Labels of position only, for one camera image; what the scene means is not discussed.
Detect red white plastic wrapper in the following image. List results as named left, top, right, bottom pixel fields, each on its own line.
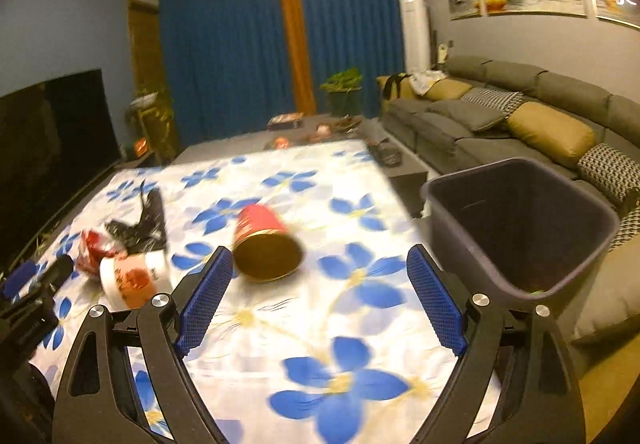
left=75, top=230, right=128, bottom=279

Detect black plastic bag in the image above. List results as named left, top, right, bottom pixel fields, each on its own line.
left=105, top=187, right=167, bottom=255

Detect dark grey trash bin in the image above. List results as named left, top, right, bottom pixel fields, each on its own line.
left=425, top=157, right=620, bottom=315

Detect orange white paper cup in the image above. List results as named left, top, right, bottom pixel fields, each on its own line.
left=100, top=250, right=172, bottom=311

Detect large black television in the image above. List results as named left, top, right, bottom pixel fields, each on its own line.
left=0, top=70, right=120, bottom=271

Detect white blue floral tablecloth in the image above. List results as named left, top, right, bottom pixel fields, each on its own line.
left=36, top=141, right=456, bottom=443

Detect orange speaker on cabinet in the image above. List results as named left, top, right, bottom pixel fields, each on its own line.
left=132, top=138, right=150, bottom=158

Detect red chip can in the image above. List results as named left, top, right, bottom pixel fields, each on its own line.
left=232, top=204, right=305, bottom=283

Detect plant on stand by tv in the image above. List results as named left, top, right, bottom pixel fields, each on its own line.
left=125, top=86, right=182, bottom=165

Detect mustard yellow cushion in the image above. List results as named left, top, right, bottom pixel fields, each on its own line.
left=425, top=78, right=473, bottom=102
left=506, top=102, right=597, bottom=169

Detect grey sofa cushion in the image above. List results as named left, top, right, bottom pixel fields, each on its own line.
left=426, top=100, right=506, bottom=133

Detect grey sectional sofa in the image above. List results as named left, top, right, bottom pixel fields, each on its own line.
left=378, top=56, right=639, bottom=346

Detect black white patterned cushion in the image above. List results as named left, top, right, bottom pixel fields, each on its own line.
left=461, top=87, right=525, bottom=117

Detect orange fruit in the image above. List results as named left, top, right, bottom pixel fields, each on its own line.
left=272, top=137, right=291, bottom=149

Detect doll head figurine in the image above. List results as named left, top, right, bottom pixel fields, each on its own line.
left=316, top=123, right=333, bottom=140

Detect small box on coffee table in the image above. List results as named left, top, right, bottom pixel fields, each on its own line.
left=267, top=113, right=305, bottom=130

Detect blue curtains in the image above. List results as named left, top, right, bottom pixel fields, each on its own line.
left=160, top=0, right=404, bottom=145

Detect potted plant near sofa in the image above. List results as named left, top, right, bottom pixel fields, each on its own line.
left=320, top=67, right=362, bottom=117

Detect white standing air conditioner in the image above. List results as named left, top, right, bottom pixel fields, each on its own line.
left=399, top=0, right=431, bottom=74

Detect orange curtain strip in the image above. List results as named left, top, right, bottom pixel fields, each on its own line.
left=280, top=0, right=317, bottom=115

